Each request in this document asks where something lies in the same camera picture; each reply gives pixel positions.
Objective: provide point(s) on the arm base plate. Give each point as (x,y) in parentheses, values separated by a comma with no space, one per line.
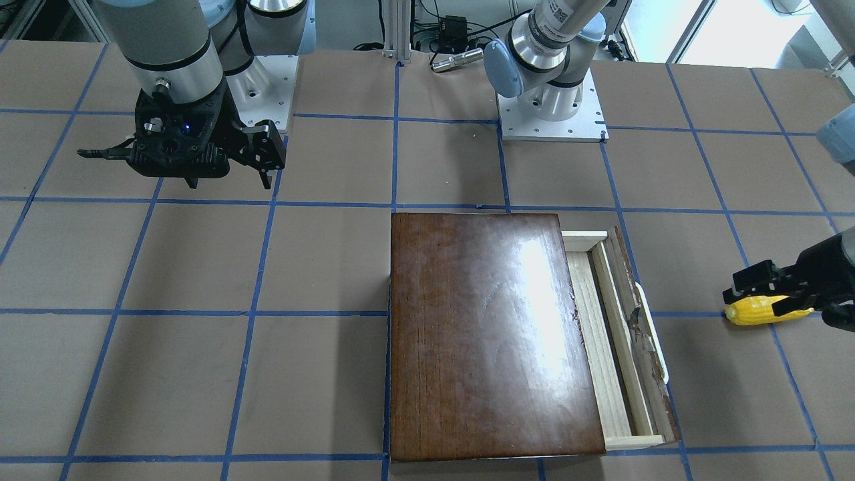
(265,90)
(551,113)

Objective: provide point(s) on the aluminium frame post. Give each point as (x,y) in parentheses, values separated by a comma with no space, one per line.
(396,29)

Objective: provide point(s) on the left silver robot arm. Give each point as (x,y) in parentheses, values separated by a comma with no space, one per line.
(537,52)

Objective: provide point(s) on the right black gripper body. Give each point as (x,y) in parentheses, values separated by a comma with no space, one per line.
(262,146)

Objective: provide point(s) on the wooden drawer with white handle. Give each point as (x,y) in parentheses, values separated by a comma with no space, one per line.
(629,372)

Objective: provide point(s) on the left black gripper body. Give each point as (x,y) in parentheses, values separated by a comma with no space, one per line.
(830,262)

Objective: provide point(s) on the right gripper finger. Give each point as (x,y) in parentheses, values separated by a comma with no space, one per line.
(263,149)
(121,152)

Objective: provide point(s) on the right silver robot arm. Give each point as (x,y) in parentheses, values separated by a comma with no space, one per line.
(180,51)

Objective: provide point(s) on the dark brown wooden cabinet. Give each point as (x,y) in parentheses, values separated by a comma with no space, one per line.
(488,360)

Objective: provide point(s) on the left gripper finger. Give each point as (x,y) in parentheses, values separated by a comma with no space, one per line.
(765,279)
(803,301)

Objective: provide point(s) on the silver flashlight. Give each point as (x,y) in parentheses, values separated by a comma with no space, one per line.
(457,61)

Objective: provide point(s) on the yellow corn cob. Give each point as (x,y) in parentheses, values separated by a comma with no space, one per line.
(757,310)

